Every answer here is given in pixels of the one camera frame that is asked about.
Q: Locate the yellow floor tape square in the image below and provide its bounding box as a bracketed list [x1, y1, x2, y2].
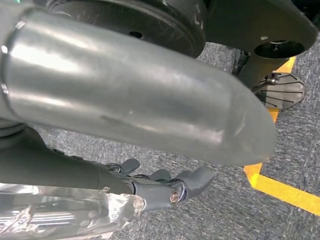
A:
[243, 56, 320, 216]

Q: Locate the black robot right foot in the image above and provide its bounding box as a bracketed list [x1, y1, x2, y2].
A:
[252, 72, 305, 111]

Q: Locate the black robot lower body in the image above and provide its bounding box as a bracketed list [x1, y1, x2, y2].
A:
[47, 0, 320, 89]

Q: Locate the clear plastic cover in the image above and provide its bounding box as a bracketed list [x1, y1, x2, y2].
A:
[0, 183, 146, 240]

